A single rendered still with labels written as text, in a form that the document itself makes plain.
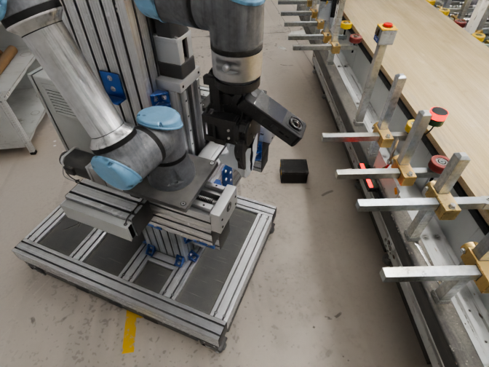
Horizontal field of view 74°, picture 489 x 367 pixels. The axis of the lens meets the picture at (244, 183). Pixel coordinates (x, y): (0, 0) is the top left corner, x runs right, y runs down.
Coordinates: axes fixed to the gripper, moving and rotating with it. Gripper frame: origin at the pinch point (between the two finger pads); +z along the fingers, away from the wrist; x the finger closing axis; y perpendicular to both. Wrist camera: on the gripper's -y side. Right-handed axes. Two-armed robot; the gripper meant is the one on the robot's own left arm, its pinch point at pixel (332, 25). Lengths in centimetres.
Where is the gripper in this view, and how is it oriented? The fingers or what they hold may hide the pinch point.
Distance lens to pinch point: 134.9
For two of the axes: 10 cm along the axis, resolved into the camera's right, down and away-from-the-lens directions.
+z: 0.0, 7.0, 7.1
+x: -3.8, 6.6, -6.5
